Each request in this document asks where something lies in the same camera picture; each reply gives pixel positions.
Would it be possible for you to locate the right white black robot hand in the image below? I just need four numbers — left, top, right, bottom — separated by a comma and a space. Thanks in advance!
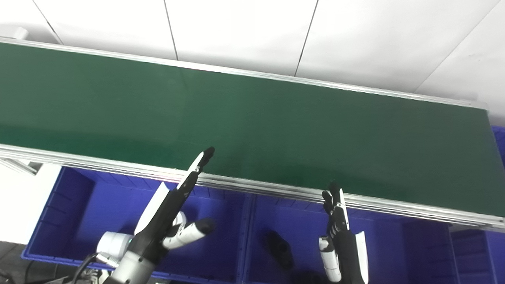
319, 181, 370, 284

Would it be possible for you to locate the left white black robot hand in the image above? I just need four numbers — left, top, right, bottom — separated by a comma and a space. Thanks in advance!
130, 147, 216, 257

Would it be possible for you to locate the blue plastic bin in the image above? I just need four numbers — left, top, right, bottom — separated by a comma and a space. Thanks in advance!
22, 166, 253, 284
242, 195, 455, 284

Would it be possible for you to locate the black plastic part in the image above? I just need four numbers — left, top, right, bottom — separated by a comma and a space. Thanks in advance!
264, 230, 295, 269

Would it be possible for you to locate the green conveyor belt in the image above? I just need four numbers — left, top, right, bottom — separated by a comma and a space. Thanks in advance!
0, 37, 505, 232

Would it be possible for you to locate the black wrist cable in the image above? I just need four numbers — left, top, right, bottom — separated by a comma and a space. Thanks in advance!
70, 252, 104, 284

